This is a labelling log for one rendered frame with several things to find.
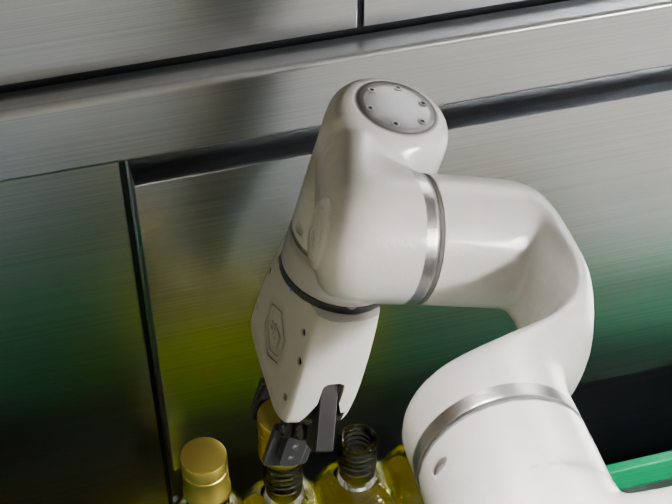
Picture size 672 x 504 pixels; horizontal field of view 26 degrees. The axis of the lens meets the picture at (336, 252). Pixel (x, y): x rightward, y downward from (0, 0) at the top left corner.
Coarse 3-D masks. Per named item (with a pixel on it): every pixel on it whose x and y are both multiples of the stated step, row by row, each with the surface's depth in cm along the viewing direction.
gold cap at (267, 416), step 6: (264, 402) 104; (270, 402) 104; (264, 408) 103; (270, 408) 103; (258, 414) 103; (264, 414) 103; (270, 414) 103; (276, 414) 103; (258, 420) 103; (264, 420) 103; (270, 420) 103; (276, 420) 103; (258, 426) 103; (264, 426) 102; (270, 426) 102; (258, 432) 104; (264, 432) 102; (270, 432) 102; (258, 438) 104; (264, 438) 103; (258, 444) 106; (264, 444) 103; (258, 450) 105; (264, 450) 104; (276, 468) 105; (282, 468) 105; (288, 468) 105
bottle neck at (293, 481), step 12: (264, 468) 107; (300, 468) 107; (264, 480) 108; (276, 480) 107; (288, 480) 107; (300, 480) 108; (264, 492) 110; (276, 492) 108; (288, 492) 108; (300, 492) 109
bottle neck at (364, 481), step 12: (348, 432) 108; (360, 432) 109; (372, 432) 108; (348, 444) 110; (360, 444) 110; (372, 444) 107; (348, 456) 107; (360, 456) 107; (372, 456) 108; (348, 468) 108; (360, 468) 108; (372, 468) 109; (348, 480) 110; (360, 480) 109; (372, 480) 110
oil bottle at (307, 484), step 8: (304, 480) 112; (248, 488) 113; (256, 488) 111; (264, 488) 111; (304, 488) 111; (312, 488) 112; (248, 496) 111; (256, 496) 111; (304, 496) 110; (312, 496) 111
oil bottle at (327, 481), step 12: (324, 468) 113; (336, 468) 112; (384, 468) 113; (324, 480) 112; (336, 480) 111; (384, 480) 112; (324, 492) 112; (336, 492) 111; (348, 492) 110; (360, 492) 110; (372, 492) 111; (384, 492) 111
